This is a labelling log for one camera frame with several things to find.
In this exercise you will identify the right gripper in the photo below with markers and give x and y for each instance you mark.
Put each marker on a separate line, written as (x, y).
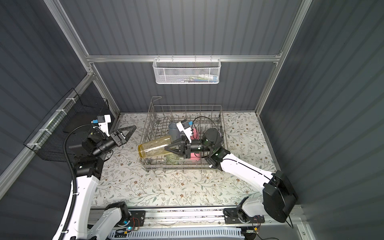
(185, 149)

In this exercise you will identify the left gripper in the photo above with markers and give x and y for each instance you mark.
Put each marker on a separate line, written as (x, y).
(117, 136)

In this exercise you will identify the blue transparent cup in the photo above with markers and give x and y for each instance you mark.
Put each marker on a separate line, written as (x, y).
(174, 132)

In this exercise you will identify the green transparent cup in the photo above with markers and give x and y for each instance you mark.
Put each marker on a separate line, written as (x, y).
(172, 159)

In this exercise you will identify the pink plastic cup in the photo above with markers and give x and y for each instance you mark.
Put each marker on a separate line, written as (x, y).
(195, 135)
(195, 157)

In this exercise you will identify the yellow transparent cup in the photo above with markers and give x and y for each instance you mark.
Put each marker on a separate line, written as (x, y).
(154, 148)

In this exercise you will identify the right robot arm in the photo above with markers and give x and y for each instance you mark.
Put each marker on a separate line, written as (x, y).
(279, 196)

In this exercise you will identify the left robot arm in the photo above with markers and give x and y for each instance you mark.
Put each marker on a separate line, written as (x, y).
(86, 175)

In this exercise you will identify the floral table mat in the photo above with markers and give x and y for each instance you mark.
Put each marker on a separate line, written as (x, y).
(125, 179)

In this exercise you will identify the items in white basket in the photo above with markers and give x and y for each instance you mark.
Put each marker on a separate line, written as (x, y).
(205, 78)

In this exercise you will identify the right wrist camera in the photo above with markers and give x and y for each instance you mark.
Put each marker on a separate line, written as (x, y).
(185, 127)

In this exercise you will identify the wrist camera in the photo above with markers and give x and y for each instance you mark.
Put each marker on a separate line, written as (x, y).
(185, 127)
(102, 123)

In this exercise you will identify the grey wire dish rack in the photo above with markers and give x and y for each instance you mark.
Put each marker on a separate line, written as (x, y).
(201, 117)

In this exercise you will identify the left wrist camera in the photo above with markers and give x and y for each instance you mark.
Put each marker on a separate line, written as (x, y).
(102, 123)

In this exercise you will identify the black wire wall basket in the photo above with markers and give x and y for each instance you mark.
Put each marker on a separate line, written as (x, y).
(74, 109)

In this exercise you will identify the white mesh wall basket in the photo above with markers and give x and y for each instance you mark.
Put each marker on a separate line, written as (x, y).
(169, 73)

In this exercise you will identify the aluminium mounting rail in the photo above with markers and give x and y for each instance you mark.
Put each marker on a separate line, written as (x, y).
(173, 217)

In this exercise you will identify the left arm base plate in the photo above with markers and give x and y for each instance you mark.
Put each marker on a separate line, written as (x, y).
(136, 220)

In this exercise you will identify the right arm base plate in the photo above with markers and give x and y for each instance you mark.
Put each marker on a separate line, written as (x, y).
(235, 216)

